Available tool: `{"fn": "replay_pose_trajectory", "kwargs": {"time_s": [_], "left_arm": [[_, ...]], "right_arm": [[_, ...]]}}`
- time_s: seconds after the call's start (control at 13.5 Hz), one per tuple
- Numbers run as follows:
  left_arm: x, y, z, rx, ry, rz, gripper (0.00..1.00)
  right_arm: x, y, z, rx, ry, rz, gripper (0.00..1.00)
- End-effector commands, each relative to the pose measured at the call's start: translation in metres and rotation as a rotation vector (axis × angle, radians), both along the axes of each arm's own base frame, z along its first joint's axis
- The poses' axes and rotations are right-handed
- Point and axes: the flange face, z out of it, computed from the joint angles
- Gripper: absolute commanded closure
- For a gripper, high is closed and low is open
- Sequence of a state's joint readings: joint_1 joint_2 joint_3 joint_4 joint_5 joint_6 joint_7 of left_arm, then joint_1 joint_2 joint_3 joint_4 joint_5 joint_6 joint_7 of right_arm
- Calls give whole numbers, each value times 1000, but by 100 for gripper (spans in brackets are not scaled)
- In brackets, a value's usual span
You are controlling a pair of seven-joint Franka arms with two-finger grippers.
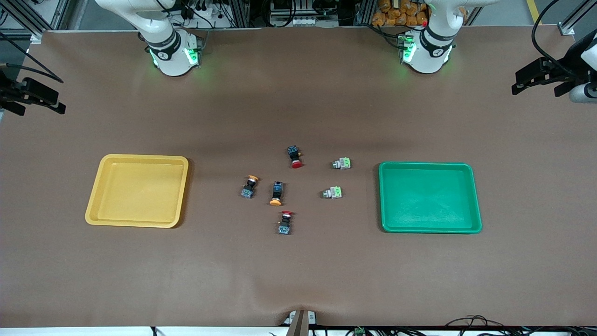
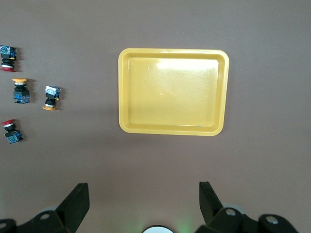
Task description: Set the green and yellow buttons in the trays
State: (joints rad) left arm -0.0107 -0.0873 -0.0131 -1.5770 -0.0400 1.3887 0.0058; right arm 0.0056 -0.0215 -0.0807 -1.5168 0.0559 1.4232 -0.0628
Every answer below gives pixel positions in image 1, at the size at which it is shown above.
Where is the aluminium frame profile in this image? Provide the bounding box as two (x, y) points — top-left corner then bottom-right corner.
(0, 0), (70, 45)
(557, 0), (597, 36)

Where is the aluminium frame post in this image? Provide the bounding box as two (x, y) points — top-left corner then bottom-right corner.
(353, 0), (376, 26)
(228, 0), (252, 28)

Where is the brown table mat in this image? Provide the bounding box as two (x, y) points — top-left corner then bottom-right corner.
(0, 26), (597, 328)

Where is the orange wrapped items pile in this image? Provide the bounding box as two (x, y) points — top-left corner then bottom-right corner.
(371, 0), (429, 27)

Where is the black cable bundle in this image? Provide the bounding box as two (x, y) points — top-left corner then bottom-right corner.
(443, 315), (597, 336)

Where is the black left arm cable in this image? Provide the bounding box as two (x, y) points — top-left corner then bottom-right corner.
(532, 0), (572, 77)

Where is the green plastic tray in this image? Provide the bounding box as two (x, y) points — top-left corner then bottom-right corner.
(378, 161), (483, 234)

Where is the yellow plastic tray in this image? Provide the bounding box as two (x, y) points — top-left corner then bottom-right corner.
(85, 154), (189, 229)

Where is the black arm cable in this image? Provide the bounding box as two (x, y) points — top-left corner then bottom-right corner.
(532, 0), (572, 77)
(0, 30), (64, 84)

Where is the white power strip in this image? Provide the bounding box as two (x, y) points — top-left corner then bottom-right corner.
(270, 15), (323, 28)

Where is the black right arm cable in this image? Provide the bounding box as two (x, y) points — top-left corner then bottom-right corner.
(0, 30), (64, 84)

